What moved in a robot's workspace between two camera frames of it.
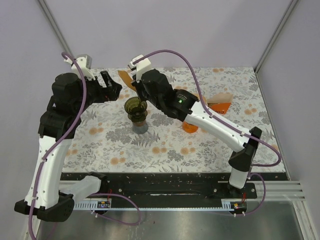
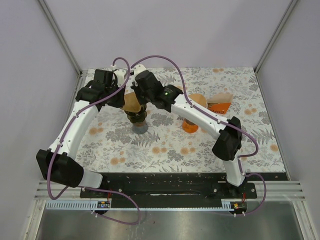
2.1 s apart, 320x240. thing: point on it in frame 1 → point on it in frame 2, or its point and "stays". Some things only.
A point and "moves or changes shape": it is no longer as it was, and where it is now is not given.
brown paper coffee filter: [198, 95] stays
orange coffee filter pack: [220, 102] stays
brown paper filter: [126, 79] moves or changes shape
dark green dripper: [136, 109] stays
